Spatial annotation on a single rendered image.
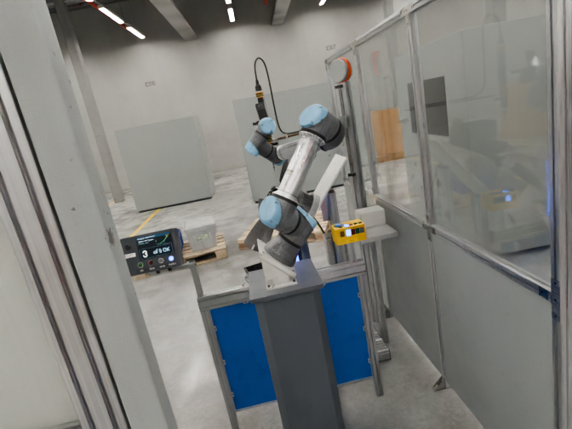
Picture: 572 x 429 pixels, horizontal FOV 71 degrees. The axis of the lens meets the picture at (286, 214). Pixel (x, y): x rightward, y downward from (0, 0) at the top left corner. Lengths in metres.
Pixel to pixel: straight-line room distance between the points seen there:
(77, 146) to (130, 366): 0.30
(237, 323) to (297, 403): 0.55
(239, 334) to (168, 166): 7.69
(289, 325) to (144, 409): 1.15
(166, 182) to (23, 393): 9.13
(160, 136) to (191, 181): 1.23
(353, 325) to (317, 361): 0.56
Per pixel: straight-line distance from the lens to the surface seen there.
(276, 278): 1.68
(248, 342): 2.29
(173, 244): 2.03
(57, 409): 0.73
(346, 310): 2.29
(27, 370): 0.70
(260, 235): 2.44
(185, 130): 9.54
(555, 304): 1.54
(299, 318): 1.72
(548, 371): 1.72
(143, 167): 9.82
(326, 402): 1.97
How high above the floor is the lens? 1.70
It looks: 15 degrees down
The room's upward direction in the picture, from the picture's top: 11 degrees counter-clockwise
